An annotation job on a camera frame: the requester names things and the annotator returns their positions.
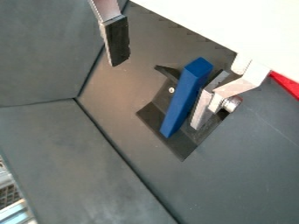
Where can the blue rectangular bar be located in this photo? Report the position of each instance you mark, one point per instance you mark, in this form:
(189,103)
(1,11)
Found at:
(192,79)

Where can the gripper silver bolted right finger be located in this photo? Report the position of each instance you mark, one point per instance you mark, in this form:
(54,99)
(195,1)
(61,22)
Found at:
(219,95)

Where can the red shape-sorting board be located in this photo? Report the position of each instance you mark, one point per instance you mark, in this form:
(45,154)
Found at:
(287,84)

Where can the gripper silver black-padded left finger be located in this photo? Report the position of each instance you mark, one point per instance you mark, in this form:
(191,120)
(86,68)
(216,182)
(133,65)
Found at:
(113,30)

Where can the black curved fixture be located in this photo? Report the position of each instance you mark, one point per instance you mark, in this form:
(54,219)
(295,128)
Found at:
(187,138)

